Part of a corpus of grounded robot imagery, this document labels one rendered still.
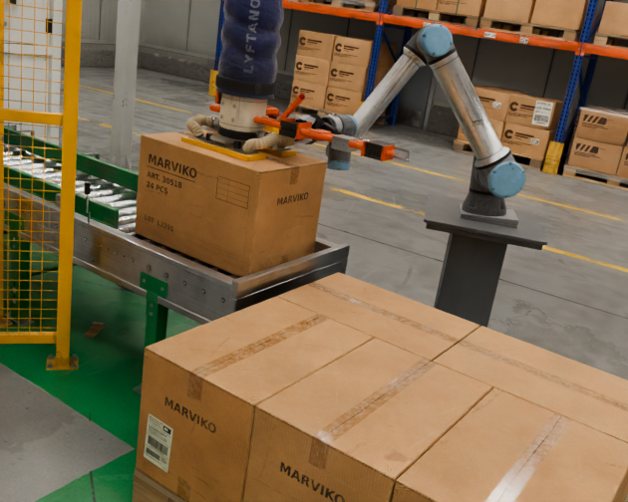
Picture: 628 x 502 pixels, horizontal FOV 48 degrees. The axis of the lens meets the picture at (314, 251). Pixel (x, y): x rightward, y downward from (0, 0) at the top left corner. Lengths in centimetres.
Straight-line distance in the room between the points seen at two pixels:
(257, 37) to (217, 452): 142
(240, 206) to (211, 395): 83
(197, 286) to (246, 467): 79
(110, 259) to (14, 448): 75
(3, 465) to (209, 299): 83
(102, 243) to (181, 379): 99
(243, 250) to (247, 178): 26
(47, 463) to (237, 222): 100
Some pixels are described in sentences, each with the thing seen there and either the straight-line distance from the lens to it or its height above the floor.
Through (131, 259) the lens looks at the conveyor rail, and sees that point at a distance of 268.
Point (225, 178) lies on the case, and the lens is 251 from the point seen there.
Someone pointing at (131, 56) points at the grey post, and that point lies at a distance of 557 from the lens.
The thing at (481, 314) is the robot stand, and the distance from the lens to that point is 319.
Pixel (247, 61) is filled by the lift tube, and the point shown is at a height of 128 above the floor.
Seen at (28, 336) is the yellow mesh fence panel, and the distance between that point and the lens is 298.
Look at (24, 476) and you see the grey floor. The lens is 246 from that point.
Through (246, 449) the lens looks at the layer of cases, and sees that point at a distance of 187.
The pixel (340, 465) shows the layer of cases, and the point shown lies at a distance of 170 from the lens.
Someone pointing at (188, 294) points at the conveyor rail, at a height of 49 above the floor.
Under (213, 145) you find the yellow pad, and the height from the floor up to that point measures 97.
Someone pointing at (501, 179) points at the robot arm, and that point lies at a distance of 287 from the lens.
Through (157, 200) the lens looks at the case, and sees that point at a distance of 277.
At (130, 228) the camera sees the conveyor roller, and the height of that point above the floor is 54.
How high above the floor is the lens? 148
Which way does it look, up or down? 19 degrees down
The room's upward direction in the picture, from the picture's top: 9 degrees clockwise
